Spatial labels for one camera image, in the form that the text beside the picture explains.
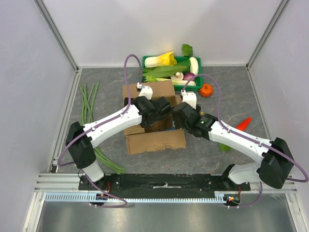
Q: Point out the orange carrot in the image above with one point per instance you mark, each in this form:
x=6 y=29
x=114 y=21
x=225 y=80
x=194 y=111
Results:
x=244 y=124

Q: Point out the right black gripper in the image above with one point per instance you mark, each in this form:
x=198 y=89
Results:
x=178 y=115

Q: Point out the green leaf behind tray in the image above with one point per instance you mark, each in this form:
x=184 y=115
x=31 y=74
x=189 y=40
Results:
x=187 y=50

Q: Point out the white radish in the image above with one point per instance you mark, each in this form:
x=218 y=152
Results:
x=194 y=66

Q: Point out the small orange pumpkin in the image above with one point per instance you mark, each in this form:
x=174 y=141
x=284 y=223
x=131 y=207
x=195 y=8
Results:
x=206 y=90

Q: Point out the napa cabbage with yellow leaves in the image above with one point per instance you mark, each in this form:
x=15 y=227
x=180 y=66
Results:
x=167 y=59

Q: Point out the white green leek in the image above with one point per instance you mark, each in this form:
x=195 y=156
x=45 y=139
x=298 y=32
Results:
x=174 y=82

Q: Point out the loose green lettuce leaf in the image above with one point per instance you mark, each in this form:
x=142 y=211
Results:
x=224 y=147

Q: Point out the white mushroom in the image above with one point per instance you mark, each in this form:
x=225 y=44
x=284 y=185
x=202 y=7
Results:
x=177 y=76

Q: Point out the purple onion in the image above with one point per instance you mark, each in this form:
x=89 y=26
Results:
x=189 y=76

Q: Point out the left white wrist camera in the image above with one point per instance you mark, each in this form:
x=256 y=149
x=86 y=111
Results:
x=144 y=91

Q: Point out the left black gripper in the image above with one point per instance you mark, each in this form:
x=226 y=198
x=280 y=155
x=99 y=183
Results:
x=150 y=100

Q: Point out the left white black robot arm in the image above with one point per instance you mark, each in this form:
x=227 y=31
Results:
x=82 y=140

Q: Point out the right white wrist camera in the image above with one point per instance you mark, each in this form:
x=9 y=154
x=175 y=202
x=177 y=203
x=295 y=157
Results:
x=190 y=98

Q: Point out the green plastic vegetable tray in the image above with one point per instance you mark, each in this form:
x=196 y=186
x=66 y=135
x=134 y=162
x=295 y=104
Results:
x=198 y=80

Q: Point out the large green leaf vegetable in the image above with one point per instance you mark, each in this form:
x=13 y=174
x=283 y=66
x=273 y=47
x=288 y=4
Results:
x=166 y=71

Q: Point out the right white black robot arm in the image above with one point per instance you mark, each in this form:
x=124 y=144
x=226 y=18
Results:
x=270 y=158

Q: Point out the brown cardboard express box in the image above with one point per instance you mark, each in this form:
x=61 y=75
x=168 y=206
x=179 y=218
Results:
x=156 y=137

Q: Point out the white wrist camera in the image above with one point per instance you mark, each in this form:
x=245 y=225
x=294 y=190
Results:
x=144 y=91
x=190 y=98

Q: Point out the grey slotted cable duct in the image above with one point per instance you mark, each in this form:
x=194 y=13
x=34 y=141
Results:
x=101 y=198

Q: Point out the green long beans bundle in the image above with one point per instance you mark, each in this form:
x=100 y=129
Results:
x=88 y=103

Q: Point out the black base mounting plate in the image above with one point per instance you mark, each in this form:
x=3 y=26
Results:
x=167 y=186

